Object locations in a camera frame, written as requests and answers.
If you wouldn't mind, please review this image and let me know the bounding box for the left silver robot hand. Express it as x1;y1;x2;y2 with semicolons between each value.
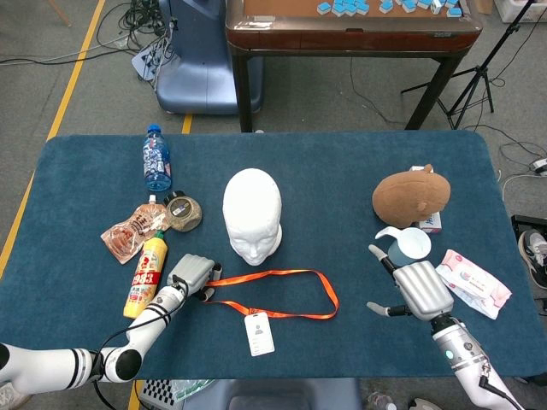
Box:
167;253;224;304

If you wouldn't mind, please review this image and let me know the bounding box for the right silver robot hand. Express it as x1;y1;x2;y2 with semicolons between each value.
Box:
366;243;455;322

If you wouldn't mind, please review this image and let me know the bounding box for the orange lanyard with white badge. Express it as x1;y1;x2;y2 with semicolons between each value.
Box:
200;268;340;358

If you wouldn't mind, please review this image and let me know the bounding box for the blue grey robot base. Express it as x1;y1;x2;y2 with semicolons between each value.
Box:
200;378;363;410

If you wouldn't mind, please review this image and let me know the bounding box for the white foam mannequin head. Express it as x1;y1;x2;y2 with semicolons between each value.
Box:
221;167;284;267

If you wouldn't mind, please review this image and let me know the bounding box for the yellow squeeze sauce bottle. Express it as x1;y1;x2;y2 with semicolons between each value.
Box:
122;229;168;320

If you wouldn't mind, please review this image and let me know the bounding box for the white light blue cup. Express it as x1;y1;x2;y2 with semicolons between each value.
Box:
374;225;432;262

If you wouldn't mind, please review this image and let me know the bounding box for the pink wet wipes pack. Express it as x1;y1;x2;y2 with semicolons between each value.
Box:
434;249;513;320

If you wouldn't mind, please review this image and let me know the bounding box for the glass spice jar black lid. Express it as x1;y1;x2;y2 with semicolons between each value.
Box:
162;190;203;234

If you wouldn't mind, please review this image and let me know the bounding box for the white cardboard box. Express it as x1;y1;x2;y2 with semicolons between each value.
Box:
409;166;445;236

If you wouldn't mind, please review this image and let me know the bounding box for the brown spout pouch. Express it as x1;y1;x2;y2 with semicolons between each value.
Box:
100;194;168;266

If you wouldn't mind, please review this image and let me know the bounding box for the brown plush toy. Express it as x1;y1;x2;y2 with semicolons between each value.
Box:
371;163;452;228

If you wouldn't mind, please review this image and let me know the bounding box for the beige sneaker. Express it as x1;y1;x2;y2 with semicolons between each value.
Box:
408;397;444;410

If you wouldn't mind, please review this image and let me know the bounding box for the blue plastic water bottle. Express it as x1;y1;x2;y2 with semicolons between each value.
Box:
142;123;173;193

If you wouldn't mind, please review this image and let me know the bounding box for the green printed plastic bag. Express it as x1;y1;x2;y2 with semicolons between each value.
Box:
170;378;215;402

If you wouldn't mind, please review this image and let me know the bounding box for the grey white sneaker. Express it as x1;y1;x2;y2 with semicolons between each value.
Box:
517;229;547;290

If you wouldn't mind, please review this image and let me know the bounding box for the clear plastic bottle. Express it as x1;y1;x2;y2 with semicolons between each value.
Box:
367;390;398;410

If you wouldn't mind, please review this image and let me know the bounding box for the black crate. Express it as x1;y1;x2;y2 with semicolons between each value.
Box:
510;214;547;240

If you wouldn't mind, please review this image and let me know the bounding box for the black white checkerboard card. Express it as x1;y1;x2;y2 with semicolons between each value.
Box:
138;378;179;407

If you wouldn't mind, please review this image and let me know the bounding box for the blue felt table cloth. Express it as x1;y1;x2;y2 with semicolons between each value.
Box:
0;130;525;382

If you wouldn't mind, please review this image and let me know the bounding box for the blue grey machine base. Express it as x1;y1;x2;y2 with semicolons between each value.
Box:
154;0;264;115

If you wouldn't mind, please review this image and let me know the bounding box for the white power strip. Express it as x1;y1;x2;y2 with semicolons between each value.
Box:
131;40;172;82

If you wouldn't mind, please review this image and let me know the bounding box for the black tripod stand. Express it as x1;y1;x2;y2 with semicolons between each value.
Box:
400;0;547;131

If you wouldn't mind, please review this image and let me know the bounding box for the brown mahjong table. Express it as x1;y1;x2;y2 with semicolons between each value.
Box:
225;0;484;132

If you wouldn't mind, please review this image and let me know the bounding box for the wooden leg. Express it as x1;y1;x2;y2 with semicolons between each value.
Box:
45;0;73;27

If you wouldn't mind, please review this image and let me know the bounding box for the white storage box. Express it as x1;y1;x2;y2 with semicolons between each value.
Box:
495;0;547;25

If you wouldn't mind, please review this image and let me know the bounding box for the white floor cable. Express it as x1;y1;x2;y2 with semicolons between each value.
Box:
499;173;539;206

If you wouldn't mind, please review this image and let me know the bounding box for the thin black cable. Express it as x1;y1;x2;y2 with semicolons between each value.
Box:
350;57;407;127

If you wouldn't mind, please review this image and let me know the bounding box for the long black floor cable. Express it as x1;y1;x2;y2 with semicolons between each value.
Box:
0;42;142;66

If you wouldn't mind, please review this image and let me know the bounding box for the black cable bundle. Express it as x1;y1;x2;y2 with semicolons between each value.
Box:
96;0;176;52

